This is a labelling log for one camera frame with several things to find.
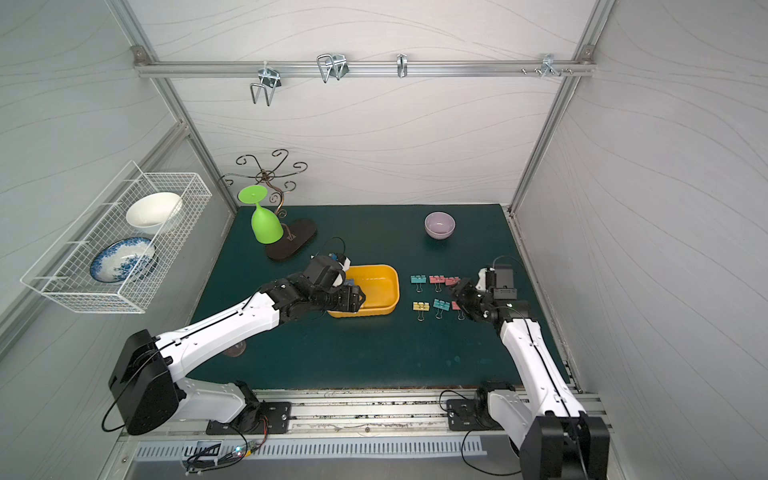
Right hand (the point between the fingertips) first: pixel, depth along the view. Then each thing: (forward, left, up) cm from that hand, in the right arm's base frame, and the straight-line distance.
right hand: (450, 290), depth 82 cm
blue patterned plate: (-7, +75, +21) cm, 78 cm away
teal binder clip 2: (+1, +1, -12) cm, 12 cm away
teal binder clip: (+10, +8, -12) cm, 18 cm away
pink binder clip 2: (+10, -3, -12) cm, 16 cm away
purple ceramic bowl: (+34, 0, -10) cm, 35 cm away
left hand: (-4, +26, +1) cm, 26 cm away
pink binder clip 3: (+1, -3, -13) cm, 13 cm away
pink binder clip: (+10, +2, -12) cm, 16 cm away
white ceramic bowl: (+6, +76, +23) cm, 80 cm away
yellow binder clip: (0, +8, -11) cm, 14 cm away
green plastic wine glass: (+12, +54, +11) cm, 56 cm away
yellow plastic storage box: (+9, +21, -13) cm, 26 cm away
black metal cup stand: (+29, +54, -11) cm, 62 cm away
